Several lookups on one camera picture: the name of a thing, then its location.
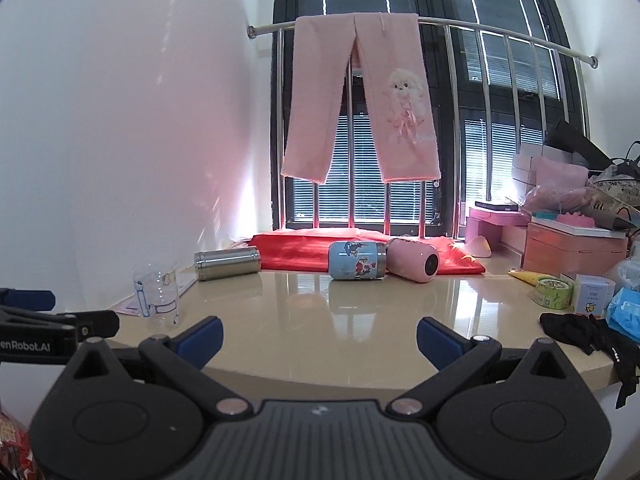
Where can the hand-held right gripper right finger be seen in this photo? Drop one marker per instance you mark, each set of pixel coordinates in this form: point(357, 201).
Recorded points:
point(439, 342)

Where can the patterned fabric bag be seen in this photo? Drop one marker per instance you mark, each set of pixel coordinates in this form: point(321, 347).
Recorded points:
point(617, 192)

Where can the red cloth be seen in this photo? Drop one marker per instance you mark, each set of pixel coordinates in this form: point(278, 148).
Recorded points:
point(300, 254)

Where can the pink pants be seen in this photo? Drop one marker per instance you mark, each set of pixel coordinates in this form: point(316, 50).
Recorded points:
point(310, 110)

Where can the white cardboard box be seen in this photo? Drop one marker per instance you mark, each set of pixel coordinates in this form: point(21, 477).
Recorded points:
point(522, 170)

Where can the small white box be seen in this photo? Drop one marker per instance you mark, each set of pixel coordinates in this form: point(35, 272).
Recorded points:
point(592, 296)

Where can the black angled panel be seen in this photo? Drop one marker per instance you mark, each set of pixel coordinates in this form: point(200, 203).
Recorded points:
point(575, 142)

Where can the yellow tube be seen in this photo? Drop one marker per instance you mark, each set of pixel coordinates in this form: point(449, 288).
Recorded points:
point(530, 276)

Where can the pink upright box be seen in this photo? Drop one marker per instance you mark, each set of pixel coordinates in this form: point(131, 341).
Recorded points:
point(557, 172)

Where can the green tape roll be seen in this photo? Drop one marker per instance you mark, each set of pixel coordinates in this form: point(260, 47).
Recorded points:
point(552, 293)

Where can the pink small stand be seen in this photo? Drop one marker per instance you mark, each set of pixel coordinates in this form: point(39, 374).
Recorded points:
point(492, 220)

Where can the steel window railing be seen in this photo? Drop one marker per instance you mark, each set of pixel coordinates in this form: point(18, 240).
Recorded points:
point(251, 30)

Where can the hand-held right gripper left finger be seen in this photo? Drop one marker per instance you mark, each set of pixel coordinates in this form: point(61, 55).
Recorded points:
point(201, 341)

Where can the blue packet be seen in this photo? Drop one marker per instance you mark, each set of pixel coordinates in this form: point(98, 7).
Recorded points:
point(625, 312)

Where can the pink shell-shaped item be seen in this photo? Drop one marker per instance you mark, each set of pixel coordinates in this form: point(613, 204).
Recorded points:
point(479, 247)

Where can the clear measuring cup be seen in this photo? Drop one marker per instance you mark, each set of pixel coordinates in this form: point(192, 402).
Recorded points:
point(156, 306)

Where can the pink cup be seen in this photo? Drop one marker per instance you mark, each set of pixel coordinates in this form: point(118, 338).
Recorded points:
point(406, 259)

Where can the stainless steel cup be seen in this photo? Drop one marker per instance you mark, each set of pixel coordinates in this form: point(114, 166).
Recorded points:
point(227, 263)

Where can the black cloth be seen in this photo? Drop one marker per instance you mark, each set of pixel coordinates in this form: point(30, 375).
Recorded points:
point(575, 331)

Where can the red printed packet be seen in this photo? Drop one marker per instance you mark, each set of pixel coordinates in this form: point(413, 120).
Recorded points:
point(12, 442)

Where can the blue cartoon print cup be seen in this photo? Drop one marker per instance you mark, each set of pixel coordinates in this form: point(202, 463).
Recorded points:
point(350, 261)

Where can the white flat box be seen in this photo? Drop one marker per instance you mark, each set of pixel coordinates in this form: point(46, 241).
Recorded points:
point(600, 231)

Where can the peach storage box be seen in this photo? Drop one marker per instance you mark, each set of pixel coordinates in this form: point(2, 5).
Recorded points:
point(565, 253)

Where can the pink plastic bag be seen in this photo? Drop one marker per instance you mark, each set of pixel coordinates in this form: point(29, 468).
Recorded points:
point(552, 199)

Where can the clear plastic bag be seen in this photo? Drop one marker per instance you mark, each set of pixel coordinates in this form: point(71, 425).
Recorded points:
point(627, 272)

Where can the dark window frame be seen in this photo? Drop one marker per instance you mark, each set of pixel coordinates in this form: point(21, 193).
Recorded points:
point(450, 110)

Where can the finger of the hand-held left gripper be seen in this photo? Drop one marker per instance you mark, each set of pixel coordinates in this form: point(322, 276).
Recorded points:
point(97, 324)
point(27, 300)

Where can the black flat device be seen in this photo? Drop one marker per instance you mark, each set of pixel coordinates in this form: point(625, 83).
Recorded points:
point(495, 205)

